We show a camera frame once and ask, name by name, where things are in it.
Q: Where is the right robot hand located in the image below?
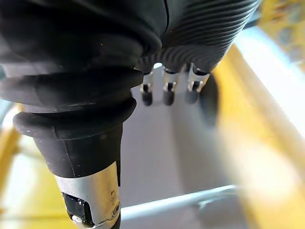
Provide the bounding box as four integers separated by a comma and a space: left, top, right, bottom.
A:
0, 0, 261, 229

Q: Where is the yellow metal shelf rack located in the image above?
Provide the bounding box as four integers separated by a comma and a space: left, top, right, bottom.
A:
0, 0, 305, 229

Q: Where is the grey metal bar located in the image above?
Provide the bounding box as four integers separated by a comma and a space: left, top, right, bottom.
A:
120, 185, 241, 215

